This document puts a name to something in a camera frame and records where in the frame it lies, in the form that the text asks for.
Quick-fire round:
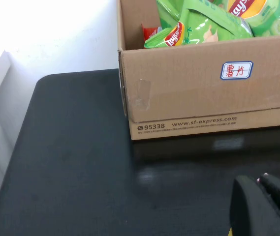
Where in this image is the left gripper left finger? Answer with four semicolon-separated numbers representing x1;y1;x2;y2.
229;175;280;236

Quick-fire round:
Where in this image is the red snack packet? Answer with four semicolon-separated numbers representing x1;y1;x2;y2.
141;24;162;43

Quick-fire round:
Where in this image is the cardboard box with chip bags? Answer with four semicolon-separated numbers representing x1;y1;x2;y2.
117;0;280;141

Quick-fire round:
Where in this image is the green Lay's cucumber chip bag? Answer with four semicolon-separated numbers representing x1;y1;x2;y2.
222;0;280;37

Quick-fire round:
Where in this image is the green Lay's onion chip bag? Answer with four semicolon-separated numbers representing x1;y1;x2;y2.
143;7;253;49

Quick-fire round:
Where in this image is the green chip bag barcode side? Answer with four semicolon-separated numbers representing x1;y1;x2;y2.
156;0;244;28

